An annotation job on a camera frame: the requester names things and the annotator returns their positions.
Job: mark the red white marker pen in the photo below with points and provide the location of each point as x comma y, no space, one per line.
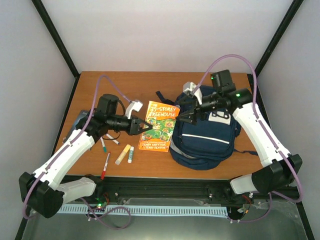
105,166

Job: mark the black corner post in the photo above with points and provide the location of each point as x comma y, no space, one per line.
277,36
50,26

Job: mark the orange Treehouse book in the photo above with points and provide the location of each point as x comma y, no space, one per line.
162,117

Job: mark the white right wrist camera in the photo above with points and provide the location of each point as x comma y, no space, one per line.
192,89

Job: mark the black aluminium frame rail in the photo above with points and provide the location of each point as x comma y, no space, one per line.
115,188

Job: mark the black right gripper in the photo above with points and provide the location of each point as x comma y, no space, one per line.
192,115

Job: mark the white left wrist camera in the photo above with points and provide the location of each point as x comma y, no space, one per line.
134,106

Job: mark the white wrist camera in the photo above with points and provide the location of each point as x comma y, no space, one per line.
192,89
134,106

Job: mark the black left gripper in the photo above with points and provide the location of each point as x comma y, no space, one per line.
134,128

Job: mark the green white glue stick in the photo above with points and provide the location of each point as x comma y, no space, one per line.
130,154

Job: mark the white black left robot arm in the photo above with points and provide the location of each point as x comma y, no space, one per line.
43,190

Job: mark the black left corner post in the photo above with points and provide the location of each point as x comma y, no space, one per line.
50,26

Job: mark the light blue slotted cable duct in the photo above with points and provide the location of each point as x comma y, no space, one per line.
164,211

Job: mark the black right corner post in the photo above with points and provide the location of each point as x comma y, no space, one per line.
277,36

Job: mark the green capped white marker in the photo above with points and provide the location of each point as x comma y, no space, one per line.
103,145

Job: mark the navy blue student backpack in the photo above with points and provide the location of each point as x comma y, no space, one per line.
205,145

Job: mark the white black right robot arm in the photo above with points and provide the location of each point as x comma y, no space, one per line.
279,166

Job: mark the purple capped white marker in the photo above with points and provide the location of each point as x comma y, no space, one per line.
111,138

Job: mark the yellow highlighter marker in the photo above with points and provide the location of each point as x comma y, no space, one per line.
122,154

